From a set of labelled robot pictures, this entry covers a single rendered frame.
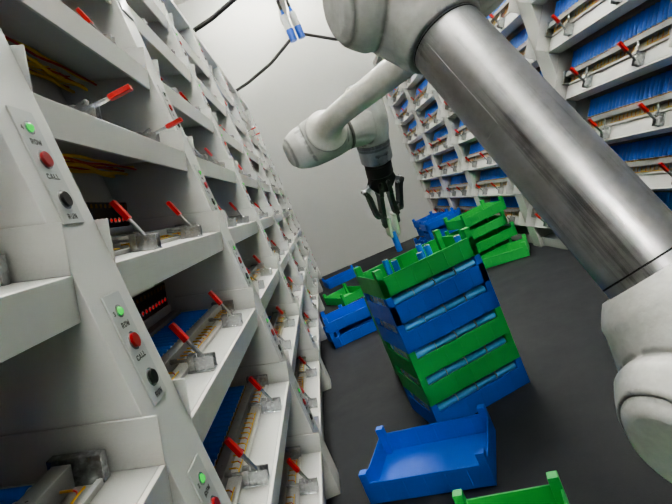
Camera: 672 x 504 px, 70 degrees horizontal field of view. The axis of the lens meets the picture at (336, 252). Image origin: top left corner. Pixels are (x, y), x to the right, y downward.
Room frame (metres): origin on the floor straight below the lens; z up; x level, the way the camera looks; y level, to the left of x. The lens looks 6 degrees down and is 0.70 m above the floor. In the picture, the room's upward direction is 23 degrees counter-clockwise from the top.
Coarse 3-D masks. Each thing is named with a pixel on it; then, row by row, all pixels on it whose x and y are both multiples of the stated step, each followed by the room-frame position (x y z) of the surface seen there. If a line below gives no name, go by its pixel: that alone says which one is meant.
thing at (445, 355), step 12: (492, 324) 1.28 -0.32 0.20; (504, 324) 1.29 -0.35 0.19; (468, 336) 1.26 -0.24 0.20; (480, 336) 1.27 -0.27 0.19; (492, 336) 1.28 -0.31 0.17; (444, 348) 1.24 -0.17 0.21; (456, 348) 1.25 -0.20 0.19; (468, 348) 1.26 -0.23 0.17; (396, 360) 1.36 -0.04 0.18; (408, 360) 1.25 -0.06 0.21; (420, 360) 1.23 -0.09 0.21; (432, 360) 1.24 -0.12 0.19; (444, 360) 1.24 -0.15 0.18; (456, 360) 1.25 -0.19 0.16; (408, 372) 1.29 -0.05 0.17; (420, 372) 1.23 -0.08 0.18; (432, 372) 1.23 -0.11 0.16
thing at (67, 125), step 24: (24, 48) 0.54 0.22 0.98; (24, 72) 0.54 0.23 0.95; (48, 120) 0.57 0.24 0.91; (72, 120) 0.62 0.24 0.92; (96, 120) 0.69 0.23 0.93; (72, 144) 0.81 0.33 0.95; (96, 144) 0.68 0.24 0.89; (120, 144) 0.77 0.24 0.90; (144, 144) 0.88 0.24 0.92; (168, 144) 1.15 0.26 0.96; (72, 168) 0.95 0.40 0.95; (96, 168) 0.98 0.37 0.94
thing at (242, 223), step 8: (248, 208) 1.85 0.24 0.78; (224, 216) 1.24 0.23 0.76; (232, 216) 1.83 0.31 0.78; (240, 216) 1.83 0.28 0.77; (248, 216) 1.70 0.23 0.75; (232, 224) 1.41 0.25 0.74; (240, 224) 1.55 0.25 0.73; (248, 224) 1.61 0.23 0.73; (256, 224) 1.82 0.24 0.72; (232, 232) 1.30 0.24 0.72; (240, 232) 1.43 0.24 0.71; (248, 232) 1.59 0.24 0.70; (256, 232) 1.79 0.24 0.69; (240, 240) 1.41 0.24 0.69
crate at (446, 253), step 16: (432, 240) 1.47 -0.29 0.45; (448, 240) 1.43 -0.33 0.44; (464, 240) 1.28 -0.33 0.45; (400, 256) 1.45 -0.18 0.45; (416, 256) 1.46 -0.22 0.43; (432, 256) 1.26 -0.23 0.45; (448, 256) 1.27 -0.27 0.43; (464, 256) 1.28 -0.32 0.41; (368, 272) 1.42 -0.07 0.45; (384, 272) 1.43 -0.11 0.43; (400, 272) 1.24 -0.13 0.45; (416, 272) 1.25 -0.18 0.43; (432, 272) 1.25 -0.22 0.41; (368, 288) 1.34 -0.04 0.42; (384, 288) 1.23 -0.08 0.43; (400, 288) 1.23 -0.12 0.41
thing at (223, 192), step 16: (160, 32) 1.85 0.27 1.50; (176, 48) 1.85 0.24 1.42; (176, 80) 1.85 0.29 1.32; (192, 80) 1.85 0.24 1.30; (192, 96) 1.85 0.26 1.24; (192, 128) 1.85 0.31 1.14; (208, 144) 1.85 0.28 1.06; (208, 160) 1.85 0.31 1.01; (240, 176) 1.94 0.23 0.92; (224, 192) 1.85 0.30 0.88; (240, 192) 1.85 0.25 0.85; (224, 208) 1.85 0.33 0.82; (240, 208) 1.85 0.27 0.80; (256, 240) 1.85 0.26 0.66; (256, 256) 1.85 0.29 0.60; (272, 304) 1.85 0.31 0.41; (304, 320) 1.94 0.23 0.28; (304, 336) 1.85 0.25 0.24; (320, 368) 1.85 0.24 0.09
